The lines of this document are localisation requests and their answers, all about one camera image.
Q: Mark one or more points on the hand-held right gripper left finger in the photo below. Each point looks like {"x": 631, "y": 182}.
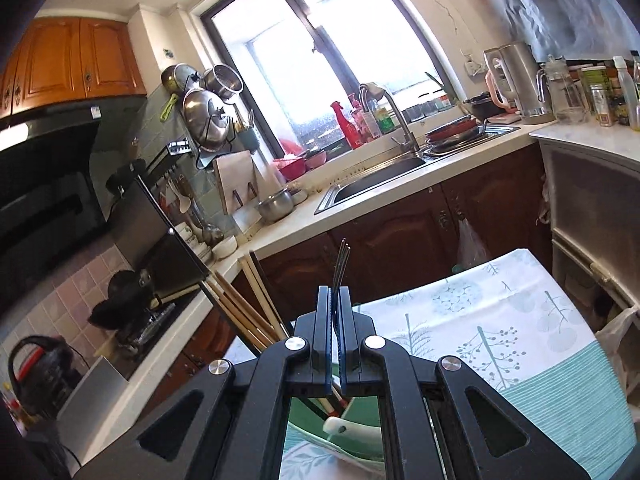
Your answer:
{"x": 320, "y": 350}

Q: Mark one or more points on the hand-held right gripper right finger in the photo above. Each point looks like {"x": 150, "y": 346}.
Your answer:
{"x": 350, "y": 350}

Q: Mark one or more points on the green utensil holder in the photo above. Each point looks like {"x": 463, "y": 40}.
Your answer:
{"x": 305, "y": 422}

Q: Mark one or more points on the steel fork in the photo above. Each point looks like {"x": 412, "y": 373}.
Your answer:
{"x": 341, "y": 270}

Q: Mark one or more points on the teal and white printed tablecloth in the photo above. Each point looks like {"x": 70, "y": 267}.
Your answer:
{"x": 475, "y": 310}

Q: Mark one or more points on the white bowl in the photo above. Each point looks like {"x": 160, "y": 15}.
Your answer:
{"x": 225, "y": 247}

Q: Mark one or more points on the hanging plastic bag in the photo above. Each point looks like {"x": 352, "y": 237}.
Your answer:
{"x": 472, "y": 250}

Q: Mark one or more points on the gas stove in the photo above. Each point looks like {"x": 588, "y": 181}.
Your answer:
{"x": 150, "y": 330}

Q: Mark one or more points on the steel sink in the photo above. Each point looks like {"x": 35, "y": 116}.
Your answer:
{"x": 370, "y": 180}

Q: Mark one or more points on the red bowl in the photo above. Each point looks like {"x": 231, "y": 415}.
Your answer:
{"x": 290, "y": 167}

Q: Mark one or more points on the wooden cutting board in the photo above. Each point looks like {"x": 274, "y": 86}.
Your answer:
{"x": 235, "y": 175}

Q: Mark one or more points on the hanging kitchen ladles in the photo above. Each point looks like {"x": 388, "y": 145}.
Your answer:
{"x": 182, "y": 200}

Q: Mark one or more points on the black wok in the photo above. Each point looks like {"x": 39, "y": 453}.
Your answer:
{"x": 120, "y": 300}

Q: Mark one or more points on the dark stove splatter guard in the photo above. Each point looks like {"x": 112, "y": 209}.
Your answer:
{"x": 150, "y": 220}

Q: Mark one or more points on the red bottle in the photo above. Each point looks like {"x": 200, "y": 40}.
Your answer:
{"x": 350, "y": 130}

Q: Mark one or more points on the green bottle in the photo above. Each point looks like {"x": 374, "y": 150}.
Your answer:
{"x": 385, "y": 122}

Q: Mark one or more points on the silver splatter panel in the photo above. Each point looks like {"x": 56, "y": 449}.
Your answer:
{"x": 92, "y": 390}

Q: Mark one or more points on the steel faucet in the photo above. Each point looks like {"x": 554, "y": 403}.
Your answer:
{"x": 395, "y": 110}

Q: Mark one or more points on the red frying pan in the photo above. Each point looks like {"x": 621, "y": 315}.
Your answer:
{"x": 455, "y": 127}

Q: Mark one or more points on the steel pot lid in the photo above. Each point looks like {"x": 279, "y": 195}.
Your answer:
{"x": 207, "y": 120}

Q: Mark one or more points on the white plastic bag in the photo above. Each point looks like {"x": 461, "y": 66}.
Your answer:
{"x": 620, "y": 340}

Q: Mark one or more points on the dark pot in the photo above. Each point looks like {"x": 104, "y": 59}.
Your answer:
{"x": 482, "y": 105}

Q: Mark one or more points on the black and red cooker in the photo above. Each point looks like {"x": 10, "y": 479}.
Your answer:
{"x": 40, "y": 375}

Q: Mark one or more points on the hanging steel pot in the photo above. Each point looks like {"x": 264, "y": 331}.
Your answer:
{"x": 222, "y": 82}

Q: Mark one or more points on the hanging saucepan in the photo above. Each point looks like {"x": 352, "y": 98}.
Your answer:
{"x": 180, "y": 77}

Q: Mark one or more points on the kitchen window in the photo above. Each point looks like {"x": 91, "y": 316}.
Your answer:
{"x": 325, "y": 35}

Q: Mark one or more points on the black range hood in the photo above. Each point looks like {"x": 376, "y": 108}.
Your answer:
{"x": 45, "y": 185}

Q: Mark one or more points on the steel electric kettle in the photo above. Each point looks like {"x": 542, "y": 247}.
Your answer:
{"x": 525, "y": 80}

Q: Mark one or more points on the glass jug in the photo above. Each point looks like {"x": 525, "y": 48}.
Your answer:
{"x": 565, "y": 95}

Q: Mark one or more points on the row of seasoning bottles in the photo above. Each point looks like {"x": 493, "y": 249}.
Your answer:
{"x": 605, "y": 90}

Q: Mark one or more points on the wall socket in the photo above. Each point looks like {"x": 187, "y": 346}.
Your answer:
{"x": 472, "y": 65}

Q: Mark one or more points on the wooden wall cabinet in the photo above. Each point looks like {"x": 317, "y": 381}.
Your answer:
{"x": 60, "y": 60}

